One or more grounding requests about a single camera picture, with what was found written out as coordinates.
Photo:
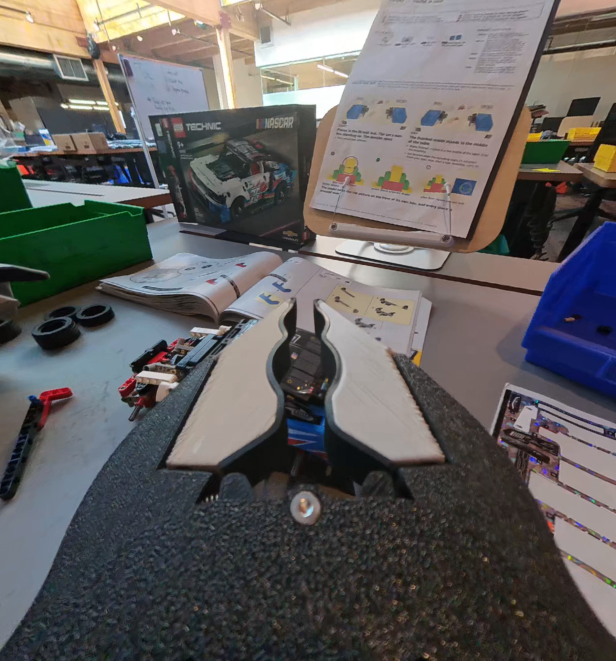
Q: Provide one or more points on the blue plastic bin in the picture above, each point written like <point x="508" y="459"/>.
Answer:
<point x="586" y="320"/>

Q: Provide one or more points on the wooden document stand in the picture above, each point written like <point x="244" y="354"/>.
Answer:
<point x="504" y="196"/>

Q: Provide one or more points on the red angled brick beam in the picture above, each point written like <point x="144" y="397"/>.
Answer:
<point x="55" y="396"/>

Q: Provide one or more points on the toy brick race car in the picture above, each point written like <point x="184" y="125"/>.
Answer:
<point x="194" y="356"/>

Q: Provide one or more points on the adjoining white desk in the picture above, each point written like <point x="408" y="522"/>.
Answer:
<point x="494" y="268"/>

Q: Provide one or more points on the holographic sticker sheet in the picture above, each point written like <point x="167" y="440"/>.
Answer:
<point x="586" y="490"/>

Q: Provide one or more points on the grey desk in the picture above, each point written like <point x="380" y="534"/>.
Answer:
<point x="468" y="335"/>

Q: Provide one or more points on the cardboard boxes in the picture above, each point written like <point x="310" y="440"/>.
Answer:
<point x="81" y="142"/>

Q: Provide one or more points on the open instruction booklet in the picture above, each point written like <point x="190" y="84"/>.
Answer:
<point x="184" y="289"/>

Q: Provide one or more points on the wooden-edged table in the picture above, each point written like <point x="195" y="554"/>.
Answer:
<point x="91" y="192"/>

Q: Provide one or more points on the long black brick beam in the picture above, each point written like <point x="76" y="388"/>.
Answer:
<point x="21" y="449"/>

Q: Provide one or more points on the background wooden table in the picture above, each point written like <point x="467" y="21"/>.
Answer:
<point x="550" y="171"/>

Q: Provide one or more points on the whiteboard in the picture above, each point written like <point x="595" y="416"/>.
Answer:
<point x="168" y="88"/>

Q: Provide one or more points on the green plastic bin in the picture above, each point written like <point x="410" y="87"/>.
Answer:
<point x="70" y="242"/>
<point x="3" y="191"/>

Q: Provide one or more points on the small green bin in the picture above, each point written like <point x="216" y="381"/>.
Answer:
<point x="545" y="151"/>

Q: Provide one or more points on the black toy car box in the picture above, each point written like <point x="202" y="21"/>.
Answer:
<point x="235" y="170"/>

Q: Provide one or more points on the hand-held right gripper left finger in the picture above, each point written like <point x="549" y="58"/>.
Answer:
<point x="230" y="408"/>

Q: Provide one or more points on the printed instruction sheet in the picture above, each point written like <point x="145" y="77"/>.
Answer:
<point x="432" y="103"/>

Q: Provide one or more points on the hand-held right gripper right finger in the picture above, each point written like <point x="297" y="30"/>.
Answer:
<point x="380" y="408"/>

